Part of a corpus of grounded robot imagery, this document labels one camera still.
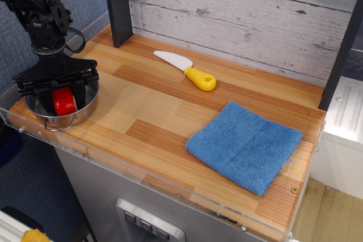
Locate yellow handled white toy knife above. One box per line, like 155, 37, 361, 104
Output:
154, 50, 217, 91

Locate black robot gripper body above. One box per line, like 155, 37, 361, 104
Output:
12, 53, 99, 96

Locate yellow object bottom left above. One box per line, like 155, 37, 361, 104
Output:
21, 229, 50, 242

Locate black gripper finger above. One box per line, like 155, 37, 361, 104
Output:
35, 88, 56, 113
74, 80, 86, 110

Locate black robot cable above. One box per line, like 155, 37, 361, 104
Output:
65, 26, 86, 54

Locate silver ice dispenser panel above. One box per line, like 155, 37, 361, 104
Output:
116, 198, 185, 241

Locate red and white toy object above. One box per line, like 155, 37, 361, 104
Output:
51, 86, 77, 116

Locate white grey side appliance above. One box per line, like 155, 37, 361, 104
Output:
310, 77, 362, 199

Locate folded blue cloth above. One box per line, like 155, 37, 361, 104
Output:
186, 101, 303, 196

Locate dark grey post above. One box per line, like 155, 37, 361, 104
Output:
318, 0, 362, 111
107, 0, 133, 48

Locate dark grey right post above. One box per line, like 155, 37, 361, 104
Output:
318, 0, 362, 111

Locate silver toy fridge cabinet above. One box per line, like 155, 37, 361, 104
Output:
56, 148, 286, 241

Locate stainless steel pot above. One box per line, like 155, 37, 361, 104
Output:
24, 81, 99, 132

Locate clear acrylic guard rail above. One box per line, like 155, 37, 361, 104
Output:
0, 11, 327, 242

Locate dark grey left post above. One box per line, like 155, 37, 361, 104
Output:
107, 0, 133, 48

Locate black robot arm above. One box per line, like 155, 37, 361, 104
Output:
1, 0, 99, 116

